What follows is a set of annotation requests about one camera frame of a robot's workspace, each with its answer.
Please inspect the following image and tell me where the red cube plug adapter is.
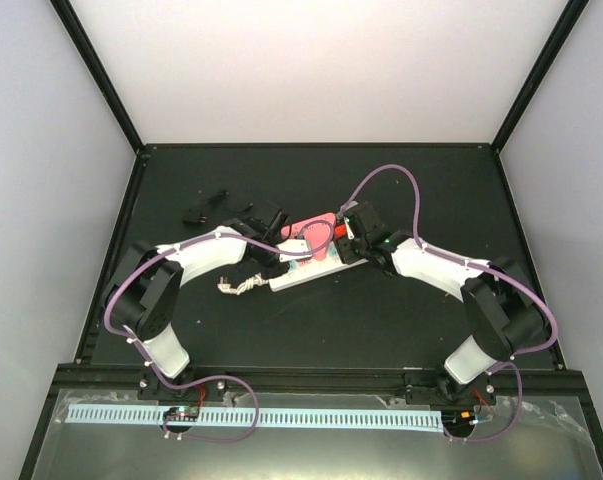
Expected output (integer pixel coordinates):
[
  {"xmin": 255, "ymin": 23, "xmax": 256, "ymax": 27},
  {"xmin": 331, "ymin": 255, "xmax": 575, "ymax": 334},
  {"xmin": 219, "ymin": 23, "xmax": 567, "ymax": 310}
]
[{"xmin": 334, "ymin": 223, "xmax": 352, "ymax": 239}]

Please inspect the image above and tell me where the white power strip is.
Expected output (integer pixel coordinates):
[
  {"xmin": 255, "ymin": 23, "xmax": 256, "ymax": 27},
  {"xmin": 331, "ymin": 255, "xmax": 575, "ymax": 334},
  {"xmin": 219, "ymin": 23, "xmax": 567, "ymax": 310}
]
[{"xmin": 268, "ymin": 245, "xmax": 367, "ymax": 292}]

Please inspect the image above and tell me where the white knotted power cord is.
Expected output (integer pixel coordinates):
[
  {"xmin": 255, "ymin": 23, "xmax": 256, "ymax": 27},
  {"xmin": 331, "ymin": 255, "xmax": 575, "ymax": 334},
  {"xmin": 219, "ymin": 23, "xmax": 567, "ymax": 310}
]
[{"xmin": 215, "ymin": 272, "xmax": 272, "ymax": 298}]

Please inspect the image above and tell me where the black plug with thin cable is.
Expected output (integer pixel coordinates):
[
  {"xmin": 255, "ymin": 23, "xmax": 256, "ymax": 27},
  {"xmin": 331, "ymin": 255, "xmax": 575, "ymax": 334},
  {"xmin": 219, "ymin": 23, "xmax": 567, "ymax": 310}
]
[{"xmin": 181, "ymin": 188, "xmax": 254, "ymax": 227}]

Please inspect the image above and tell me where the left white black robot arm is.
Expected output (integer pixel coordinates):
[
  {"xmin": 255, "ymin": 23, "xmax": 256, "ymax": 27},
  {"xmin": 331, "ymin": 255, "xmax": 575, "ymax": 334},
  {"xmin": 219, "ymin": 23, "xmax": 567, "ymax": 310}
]
[{"xmin": 101, "ymin": 205, "xmax": 289, "ymax": 399}]

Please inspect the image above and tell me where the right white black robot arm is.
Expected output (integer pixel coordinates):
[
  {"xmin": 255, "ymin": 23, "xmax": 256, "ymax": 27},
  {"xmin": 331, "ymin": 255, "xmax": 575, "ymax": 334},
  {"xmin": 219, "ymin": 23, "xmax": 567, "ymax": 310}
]
[{"xmin": 334, "ymin": 201, "xmax": 555, "ymax": 403}]

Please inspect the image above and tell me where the pink triangular plug adapter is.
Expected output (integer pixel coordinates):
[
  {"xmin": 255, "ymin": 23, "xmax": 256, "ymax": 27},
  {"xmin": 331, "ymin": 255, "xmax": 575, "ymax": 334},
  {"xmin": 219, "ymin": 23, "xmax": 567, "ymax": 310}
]
[{"xmin": 277, "ymin": 213, "xmax": 336, "ymax": 252}]

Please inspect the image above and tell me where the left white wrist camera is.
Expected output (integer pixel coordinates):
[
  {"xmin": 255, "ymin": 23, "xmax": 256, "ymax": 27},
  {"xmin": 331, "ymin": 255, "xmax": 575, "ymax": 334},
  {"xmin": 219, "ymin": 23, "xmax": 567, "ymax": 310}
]
[{"xmin": 276, "ymin": 238, "xmax": 313, "ymax": 263}]

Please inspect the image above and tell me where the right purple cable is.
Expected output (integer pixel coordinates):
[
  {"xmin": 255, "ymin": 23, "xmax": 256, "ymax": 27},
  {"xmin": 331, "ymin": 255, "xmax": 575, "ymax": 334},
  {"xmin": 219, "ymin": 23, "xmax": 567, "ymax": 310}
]
[{"xmin": 338, "ymin": 164, "xmax": 559, "ymax": 444}]

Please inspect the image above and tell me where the purple cable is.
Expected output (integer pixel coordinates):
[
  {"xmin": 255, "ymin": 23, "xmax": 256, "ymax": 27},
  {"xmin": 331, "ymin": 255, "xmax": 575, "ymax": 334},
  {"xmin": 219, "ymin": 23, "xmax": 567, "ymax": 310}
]
[
  {"xmin": 103, "ymin": 216, "xmax": 335, "ymax": 444},
  {"xmin": 338, "ymin": 164, "xmax": 559, "ymax": 444}
]

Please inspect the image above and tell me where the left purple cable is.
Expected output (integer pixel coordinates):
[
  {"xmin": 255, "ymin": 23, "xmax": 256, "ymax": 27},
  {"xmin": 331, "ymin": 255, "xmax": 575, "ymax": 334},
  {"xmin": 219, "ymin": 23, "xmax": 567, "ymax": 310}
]
[{"xmin": 103, "ymin": 216, "xmax": 335, "ymax": 444}]

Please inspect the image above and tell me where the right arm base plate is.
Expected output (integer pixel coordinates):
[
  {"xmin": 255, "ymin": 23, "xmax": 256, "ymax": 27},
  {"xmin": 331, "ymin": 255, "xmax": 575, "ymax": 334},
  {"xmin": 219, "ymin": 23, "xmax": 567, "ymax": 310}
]
[{"xmin": 400, "ymin": 369, "xmax": 496, "ymax": 406}]

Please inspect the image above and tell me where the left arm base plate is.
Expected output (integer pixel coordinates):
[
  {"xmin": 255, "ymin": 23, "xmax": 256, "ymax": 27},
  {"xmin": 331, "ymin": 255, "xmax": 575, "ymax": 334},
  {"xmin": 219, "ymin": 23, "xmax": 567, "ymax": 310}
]
[{"xmin": 137, "ymin": 367, "xmax": 230, "ymax": 434}]

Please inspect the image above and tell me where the white slotted cable duct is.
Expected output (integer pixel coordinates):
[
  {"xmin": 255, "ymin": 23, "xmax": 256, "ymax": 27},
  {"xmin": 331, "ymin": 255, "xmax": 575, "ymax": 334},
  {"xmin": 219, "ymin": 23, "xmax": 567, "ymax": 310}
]
[{"xmin": 65, "ymin": 404, "xmax": 444, "ymax": 433}]

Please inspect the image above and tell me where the left black frame post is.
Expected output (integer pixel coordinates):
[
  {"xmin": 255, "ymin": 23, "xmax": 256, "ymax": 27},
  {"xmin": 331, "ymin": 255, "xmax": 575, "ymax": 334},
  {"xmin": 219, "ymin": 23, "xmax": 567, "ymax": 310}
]
[{"xmin": 50, "ymin": 0, "xmax": 144, "ymax": 154}]

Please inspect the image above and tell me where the black frame post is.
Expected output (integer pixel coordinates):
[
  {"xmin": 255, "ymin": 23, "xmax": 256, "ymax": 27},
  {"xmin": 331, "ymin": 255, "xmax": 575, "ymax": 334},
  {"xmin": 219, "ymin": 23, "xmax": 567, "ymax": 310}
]
[
  {"xmin": 491, "ymin": 0, "xmax": 589, "ymax": 153},
  {"xmin": 50, "ymin": 0, "xmax": 144, "ymax": 154}
]

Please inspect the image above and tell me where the right black frame post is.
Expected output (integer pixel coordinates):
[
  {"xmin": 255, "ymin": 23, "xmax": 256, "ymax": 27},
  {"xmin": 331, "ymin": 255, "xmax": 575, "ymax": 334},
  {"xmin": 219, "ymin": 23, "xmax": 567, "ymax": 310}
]
[{"xmin": 491, "ymin": 0, "xmax": 589, "ymax": 153}]

